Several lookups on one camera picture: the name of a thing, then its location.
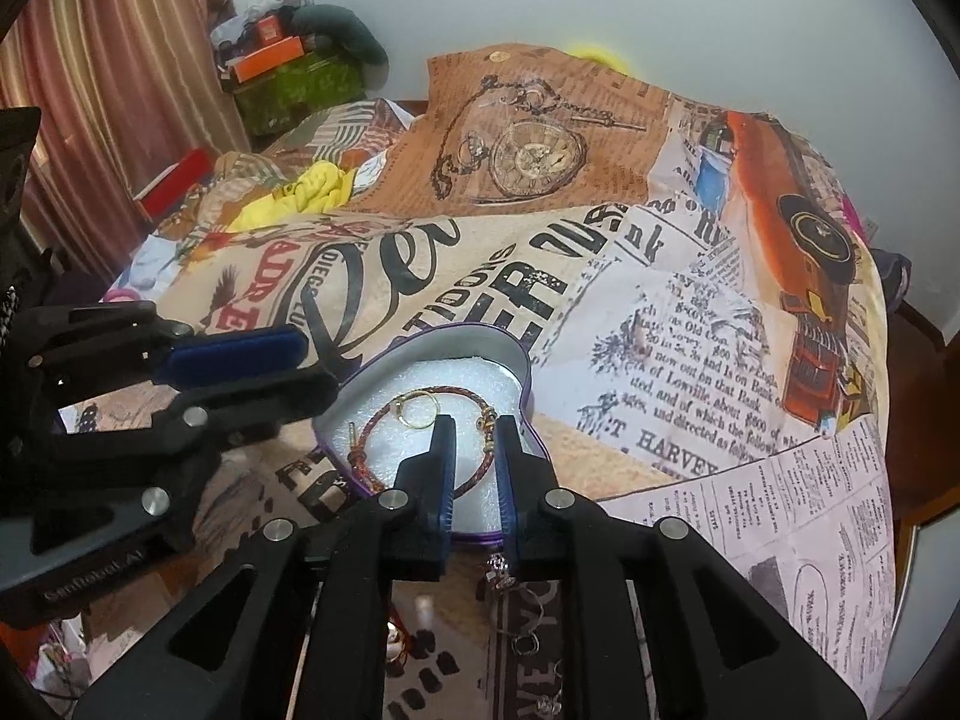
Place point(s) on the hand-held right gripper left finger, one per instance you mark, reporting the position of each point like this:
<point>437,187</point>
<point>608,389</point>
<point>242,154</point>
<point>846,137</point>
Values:
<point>447,480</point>

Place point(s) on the yellow cloth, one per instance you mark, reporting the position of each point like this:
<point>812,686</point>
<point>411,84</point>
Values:
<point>322,187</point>

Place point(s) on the orange box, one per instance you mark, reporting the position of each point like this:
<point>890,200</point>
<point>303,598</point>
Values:
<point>266,58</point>

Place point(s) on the printed blanket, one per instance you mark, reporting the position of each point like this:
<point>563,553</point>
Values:
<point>675,315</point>

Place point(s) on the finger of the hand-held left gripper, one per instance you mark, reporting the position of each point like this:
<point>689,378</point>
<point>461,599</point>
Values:
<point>232,355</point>
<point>255,405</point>

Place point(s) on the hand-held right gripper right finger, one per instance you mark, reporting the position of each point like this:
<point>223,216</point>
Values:
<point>503,480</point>

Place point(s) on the wooden bed frame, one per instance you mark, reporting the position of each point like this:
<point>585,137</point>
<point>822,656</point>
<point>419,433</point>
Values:
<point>921,337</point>

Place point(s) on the white foam insert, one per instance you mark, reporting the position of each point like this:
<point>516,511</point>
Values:
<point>442,379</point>

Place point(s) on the dark grey cloth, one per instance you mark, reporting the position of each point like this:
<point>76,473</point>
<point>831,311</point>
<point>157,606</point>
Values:
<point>345,30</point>

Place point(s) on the yellow fluffy object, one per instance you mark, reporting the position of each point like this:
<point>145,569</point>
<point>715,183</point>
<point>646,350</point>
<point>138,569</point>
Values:
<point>596,52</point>

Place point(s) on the heart-shaped metal tin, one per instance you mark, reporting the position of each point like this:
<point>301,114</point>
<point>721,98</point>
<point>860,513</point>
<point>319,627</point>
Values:
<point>465,349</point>

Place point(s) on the striped pink curtain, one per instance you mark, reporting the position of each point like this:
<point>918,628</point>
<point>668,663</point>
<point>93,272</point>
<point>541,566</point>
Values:
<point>112,52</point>

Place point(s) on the red box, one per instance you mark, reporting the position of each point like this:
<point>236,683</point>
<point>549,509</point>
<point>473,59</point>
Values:
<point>176,180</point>

